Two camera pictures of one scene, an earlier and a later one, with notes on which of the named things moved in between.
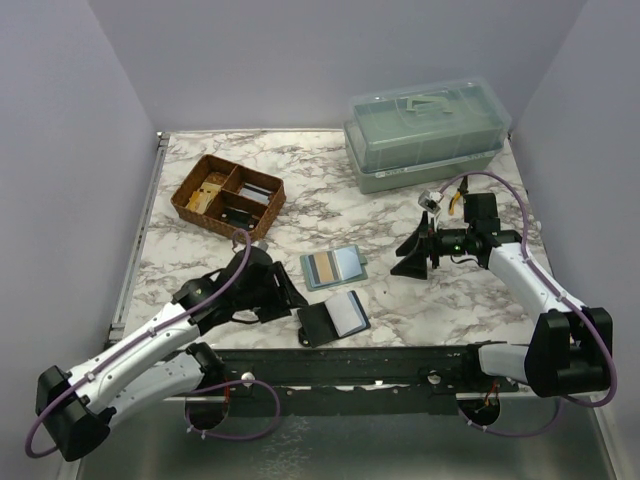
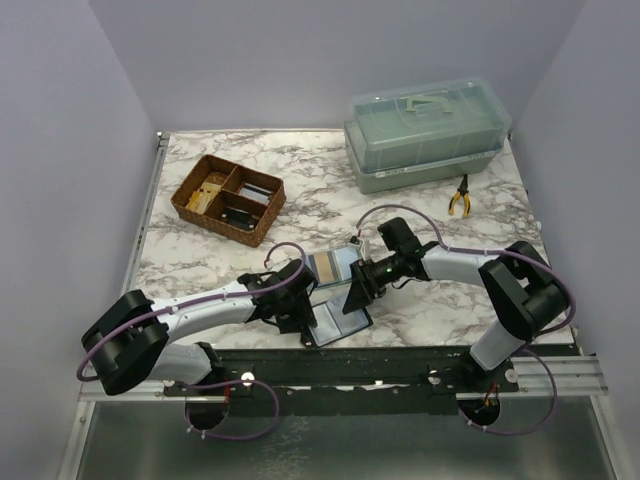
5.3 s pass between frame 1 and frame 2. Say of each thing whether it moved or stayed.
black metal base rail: stayed
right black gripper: moved
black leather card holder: stayed
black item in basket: stayed
